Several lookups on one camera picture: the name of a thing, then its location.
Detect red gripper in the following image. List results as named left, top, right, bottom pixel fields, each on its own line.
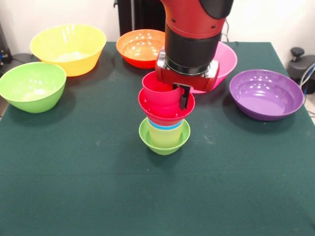
left=155, top=50, right=220, bottom=111

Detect small red bowl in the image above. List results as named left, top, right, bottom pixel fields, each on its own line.
left=138, top=87, right=196, bottom=126

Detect blue cup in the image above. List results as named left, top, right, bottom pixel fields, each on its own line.
left=148, top=119, right=185, bottom=131

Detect yellow cup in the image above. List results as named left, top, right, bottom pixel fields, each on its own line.
left=147, top=121, right=184, bottom=149

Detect small green bowl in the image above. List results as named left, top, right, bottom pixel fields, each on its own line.
left=138, top=118, right=191, bottom=156

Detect purple bowl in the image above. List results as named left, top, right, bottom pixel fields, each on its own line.
left=229, top=69, right=305, bottom=121

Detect large green bowl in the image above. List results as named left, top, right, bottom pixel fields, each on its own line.
left=0, top=61, right=67, bottom=114

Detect large pink bowl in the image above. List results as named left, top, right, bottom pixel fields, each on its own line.
left=190, top=41, right=238, bottom=94

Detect orange bowl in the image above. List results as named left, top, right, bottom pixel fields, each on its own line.
left=116, top=29, right=167, bottom=69

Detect dark green tablecloth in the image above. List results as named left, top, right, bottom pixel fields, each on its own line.
left=0, top=41, right=315, bottom=236

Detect large yellow bowl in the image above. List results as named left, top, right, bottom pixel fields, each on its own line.
left=30, top=23, right=107, bottom=77

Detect black equipment box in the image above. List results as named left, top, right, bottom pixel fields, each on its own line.
left=0, top=23, right=13, bottom=72

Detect white and blue cables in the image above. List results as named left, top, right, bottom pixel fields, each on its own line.
left=299, top=62, right=315, bottom=99

